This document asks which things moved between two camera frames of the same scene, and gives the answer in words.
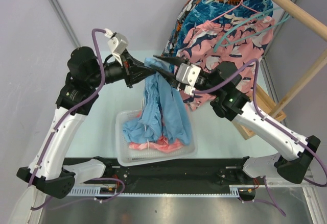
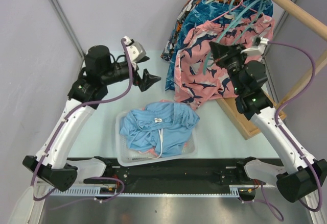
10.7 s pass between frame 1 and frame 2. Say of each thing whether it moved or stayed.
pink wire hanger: stayed
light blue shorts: moved
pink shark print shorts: stayed
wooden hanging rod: stayed
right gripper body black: moved
